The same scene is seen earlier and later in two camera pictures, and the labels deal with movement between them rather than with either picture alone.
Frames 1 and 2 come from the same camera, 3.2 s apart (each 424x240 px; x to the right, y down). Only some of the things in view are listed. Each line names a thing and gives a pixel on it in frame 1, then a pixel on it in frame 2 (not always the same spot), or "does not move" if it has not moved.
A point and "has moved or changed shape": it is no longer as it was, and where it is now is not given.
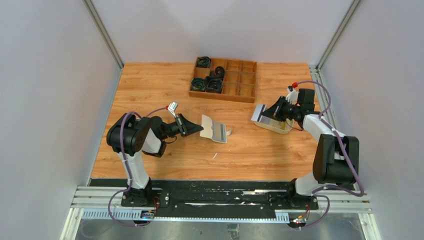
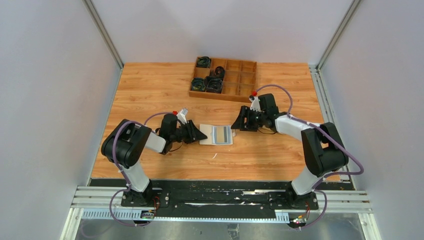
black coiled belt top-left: x=203 y=62 does not move
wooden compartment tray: x=239 y=80 does not move
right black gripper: x=283 y=108 → x=248 y=117
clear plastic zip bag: x=216 y=130 has moved or changed shape
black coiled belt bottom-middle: x=213 y=84 does not move
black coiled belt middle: x=219 y=71 does not move
